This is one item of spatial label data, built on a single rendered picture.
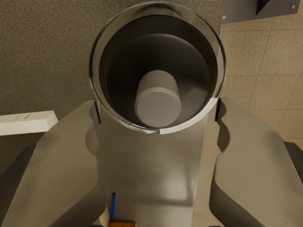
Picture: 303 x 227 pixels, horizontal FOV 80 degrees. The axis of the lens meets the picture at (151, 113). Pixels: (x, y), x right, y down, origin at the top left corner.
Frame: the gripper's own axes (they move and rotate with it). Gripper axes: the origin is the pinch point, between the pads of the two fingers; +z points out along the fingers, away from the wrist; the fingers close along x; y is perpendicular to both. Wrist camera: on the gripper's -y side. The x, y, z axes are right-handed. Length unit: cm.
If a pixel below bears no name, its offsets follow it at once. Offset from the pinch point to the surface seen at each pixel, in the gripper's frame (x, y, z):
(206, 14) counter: 8.5, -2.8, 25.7
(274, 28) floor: 75, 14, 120
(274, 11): 71, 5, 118
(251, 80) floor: 69, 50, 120
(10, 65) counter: -30.5, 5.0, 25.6
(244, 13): 53, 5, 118
